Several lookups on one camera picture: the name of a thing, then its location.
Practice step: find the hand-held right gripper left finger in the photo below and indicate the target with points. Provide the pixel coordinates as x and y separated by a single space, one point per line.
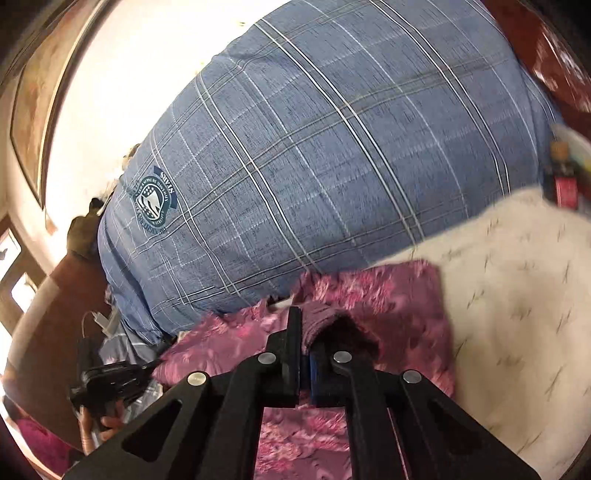
284 369

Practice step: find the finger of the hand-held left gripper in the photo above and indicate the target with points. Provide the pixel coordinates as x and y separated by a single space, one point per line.
138 376

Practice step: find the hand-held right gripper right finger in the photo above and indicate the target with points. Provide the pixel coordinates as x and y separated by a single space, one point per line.
318 374

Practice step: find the pink floral garment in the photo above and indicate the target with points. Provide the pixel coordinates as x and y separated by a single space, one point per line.
392 314

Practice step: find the person's left hand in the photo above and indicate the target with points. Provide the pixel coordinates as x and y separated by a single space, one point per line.
113 423

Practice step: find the grey-blue floral cloth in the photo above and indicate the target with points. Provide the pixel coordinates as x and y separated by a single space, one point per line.
134 347

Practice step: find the bright pink cloth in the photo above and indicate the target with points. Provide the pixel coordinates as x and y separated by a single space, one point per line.
37 438

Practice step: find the brown curved wooden board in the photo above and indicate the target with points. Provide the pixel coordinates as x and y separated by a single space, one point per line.
46 323

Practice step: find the olive green cloth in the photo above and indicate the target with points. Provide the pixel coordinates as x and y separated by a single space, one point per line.
83 235

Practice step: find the white patterned bed sheet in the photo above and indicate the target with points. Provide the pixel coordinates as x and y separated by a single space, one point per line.
508 300

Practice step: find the blue plaid pillow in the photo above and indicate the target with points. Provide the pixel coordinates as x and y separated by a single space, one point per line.
323 161

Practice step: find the beige fluffy cloth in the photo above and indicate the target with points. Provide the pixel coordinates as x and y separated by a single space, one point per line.
124 161

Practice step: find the wooden framed panel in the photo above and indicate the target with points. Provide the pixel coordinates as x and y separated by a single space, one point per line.
32 101

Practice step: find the red and yellow object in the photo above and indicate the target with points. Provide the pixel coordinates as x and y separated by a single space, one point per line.
567 189

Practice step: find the dark red wooden headboard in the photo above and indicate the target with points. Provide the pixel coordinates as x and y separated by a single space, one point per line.
545 60

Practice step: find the wooden window frame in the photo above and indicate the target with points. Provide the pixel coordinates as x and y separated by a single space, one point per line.
18 277

